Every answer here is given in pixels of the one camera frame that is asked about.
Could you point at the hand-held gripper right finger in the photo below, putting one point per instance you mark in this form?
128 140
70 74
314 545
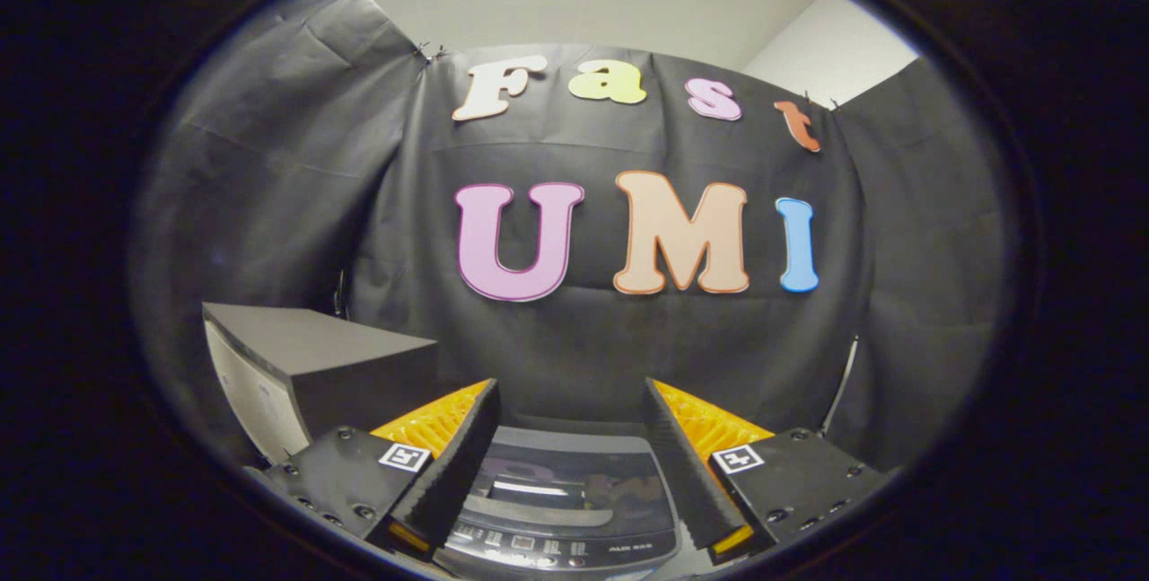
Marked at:
696 482

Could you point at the black backdrop cloth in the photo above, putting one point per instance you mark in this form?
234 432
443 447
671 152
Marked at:
583 347

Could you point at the grey washing machine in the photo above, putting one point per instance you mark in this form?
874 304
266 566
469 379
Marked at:
556 552

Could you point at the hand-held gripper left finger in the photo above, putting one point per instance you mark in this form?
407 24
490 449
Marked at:
449 482

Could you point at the beige and grey cabinet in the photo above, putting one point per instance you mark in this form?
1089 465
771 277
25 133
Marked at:
359 365

